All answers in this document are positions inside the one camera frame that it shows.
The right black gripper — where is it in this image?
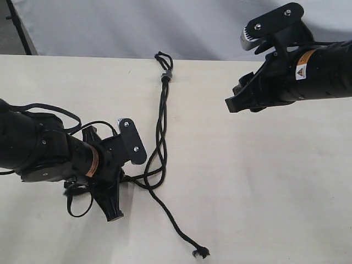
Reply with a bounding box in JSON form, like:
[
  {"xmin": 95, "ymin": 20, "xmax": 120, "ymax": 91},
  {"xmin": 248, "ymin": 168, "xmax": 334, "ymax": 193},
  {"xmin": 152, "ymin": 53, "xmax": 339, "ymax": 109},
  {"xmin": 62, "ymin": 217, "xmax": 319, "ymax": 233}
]
[{"xmin": 225, "ymin": 52, "xmax": 296, "ymax": 113}]

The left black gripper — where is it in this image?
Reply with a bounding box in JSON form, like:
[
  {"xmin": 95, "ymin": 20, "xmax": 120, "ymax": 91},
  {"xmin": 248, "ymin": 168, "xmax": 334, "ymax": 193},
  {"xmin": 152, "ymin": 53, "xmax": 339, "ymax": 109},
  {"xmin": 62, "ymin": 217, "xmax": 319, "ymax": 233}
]
[{"xmin": 64, "ymin": 161, "xmax": 123, "ymax": 222}]

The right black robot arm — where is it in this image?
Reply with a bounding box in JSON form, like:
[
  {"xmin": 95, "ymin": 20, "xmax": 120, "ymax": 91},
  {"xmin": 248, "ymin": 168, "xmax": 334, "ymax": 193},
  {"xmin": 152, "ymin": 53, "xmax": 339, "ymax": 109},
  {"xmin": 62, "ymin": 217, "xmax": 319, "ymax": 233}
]
[{"xmin": 225, "ymin": 41, "xmax": 351, "ymax": 113}]

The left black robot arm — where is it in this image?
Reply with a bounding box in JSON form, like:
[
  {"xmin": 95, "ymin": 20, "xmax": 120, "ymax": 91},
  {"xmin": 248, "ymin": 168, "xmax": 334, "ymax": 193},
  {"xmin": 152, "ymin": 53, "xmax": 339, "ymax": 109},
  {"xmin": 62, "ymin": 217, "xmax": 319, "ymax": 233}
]
[{"xmin": 1, "ymin": 100, "xmax": 123, "ymax": 222}]

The white backdrop cloth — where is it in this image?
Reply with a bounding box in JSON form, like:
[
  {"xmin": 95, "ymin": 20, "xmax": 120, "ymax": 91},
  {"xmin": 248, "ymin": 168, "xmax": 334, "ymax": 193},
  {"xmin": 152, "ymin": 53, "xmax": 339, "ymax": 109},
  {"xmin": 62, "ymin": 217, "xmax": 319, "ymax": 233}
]
[{"xmin": 16, "ymin": 0, "xmax": 352, "ymax": 62}]

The black stand pole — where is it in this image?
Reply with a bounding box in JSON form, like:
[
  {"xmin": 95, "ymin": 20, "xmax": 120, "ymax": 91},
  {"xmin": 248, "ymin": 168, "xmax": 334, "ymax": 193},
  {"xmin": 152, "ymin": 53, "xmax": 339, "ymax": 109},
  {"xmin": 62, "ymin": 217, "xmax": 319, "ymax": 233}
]
[{"xmin": 6, "ymin": 0, "xmax": 32, "ymax": 56}]

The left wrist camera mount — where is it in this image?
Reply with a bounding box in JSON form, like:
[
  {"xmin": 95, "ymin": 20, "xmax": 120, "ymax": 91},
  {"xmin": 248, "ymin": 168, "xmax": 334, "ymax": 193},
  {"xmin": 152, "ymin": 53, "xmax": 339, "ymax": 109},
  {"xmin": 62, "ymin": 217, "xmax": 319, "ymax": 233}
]
[{"xmin": 82, "ymin": 118, "xmax": 147, "ymax": 167}]

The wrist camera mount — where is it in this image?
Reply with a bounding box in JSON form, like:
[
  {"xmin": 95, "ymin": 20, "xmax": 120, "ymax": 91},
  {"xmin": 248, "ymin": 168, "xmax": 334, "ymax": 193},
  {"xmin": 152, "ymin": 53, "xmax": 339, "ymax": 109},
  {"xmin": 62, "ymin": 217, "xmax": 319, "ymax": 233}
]
[
  {"xmin": 82, "ymin": 118, "xmax": 147, "ymax": 167},
  {"xmin": 240, "ymin": 2, "xmax": 314, "ymax": 54}
]

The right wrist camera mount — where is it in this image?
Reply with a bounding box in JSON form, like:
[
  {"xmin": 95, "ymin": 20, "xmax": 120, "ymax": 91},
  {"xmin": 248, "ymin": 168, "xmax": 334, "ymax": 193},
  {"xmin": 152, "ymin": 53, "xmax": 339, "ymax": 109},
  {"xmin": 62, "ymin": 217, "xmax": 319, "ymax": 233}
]
[{"xmin": 240, "ymin": 2, "xmax": 314, "ymax": 54}]

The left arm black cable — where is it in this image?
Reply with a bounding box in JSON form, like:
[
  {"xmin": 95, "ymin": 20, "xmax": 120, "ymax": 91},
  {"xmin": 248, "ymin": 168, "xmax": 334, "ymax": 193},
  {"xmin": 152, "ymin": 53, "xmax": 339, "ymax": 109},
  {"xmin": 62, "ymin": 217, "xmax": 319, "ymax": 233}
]
[{"xmin": 0, "ymin": 103, "xmax": 119, "ymax": 218}]

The grey cable tie band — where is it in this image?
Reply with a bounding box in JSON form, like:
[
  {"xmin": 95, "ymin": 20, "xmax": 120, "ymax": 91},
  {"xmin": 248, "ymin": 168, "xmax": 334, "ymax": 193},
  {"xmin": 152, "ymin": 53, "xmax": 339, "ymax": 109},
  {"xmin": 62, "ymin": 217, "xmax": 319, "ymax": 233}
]
[{"xmin": 161, "ymin": 70, "xmax": 173, "ymax": 83}]

